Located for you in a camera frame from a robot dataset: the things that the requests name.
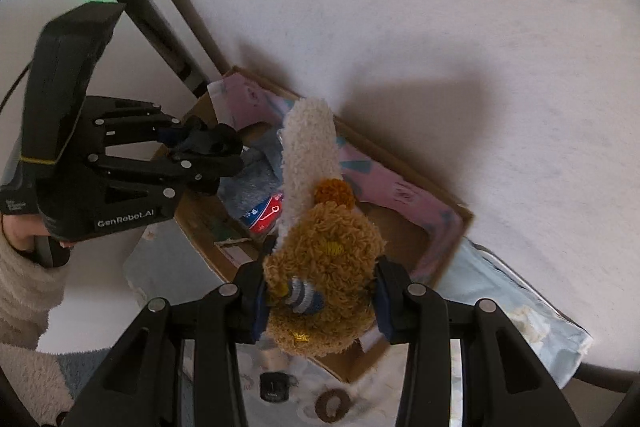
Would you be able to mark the person's fleece clothing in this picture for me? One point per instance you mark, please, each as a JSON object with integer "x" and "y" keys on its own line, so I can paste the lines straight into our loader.
{"x": 30, "y": 387}

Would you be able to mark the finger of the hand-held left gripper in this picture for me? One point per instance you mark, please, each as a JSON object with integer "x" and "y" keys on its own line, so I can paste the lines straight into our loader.
{"x": 140, "y": 124}
{"x": 160, "y": 174}

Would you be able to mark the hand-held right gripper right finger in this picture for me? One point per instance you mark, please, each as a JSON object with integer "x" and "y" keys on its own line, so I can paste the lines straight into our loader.
{"x": 382, "y": 312}

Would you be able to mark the grey blue cloth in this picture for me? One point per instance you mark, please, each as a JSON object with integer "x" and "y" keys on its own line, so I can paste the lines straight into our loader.
{"x": 250, "y": 182}

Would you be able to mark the beige bottle with black cap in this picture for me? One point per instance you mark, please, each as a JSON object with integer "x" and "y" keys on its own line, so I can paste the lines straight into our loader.
{"x": 274, "y": 387}

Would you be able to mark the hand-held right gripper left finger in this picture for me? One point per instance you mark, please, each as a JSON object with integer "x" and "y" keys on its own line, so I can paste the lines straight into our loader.
{"x": 257, "y": 312}

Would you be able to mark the cardboard box with pink lining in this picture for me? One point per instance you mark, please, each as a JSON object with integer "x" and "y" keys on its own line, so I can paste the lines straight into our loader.
{"x": 400, "y": 229}

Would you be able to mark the light blue floral blanket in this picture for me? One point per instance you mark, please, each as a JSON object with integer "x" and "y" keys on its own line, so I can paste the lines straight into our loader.
{"x": 500, "y": 287}

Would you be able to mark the red and blue card box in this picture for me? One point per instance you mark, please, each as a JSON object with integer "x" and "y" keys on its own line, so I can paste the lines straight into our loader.
{"x": 262, "y": 214}

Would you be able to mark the white desktop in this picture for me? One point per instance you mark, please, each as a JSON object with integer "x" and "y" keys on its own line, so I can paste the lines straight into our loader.
{"x": 90, "y": 307}

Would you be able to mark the white crumpled tissue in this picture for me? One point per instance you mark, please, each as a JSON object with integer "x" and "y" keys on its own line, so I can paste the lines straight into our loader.
{"x": 530, "y": 322}

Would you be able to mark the person's left hand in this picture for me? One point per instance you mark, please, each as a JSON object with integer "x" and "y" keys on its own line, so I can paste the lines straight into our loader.
{"x": 17, "y": 234}

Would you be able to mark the brown hair scrunchie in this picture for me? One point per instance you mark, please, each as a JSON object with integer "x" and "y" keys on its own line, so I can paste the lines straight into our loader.
{"x": 322, "y": 407}

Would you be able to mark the brown and white plush toy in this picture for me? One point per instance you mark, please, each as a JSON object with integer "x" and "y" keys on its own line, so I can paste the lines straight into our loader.
{"x": 325, "y": 267}

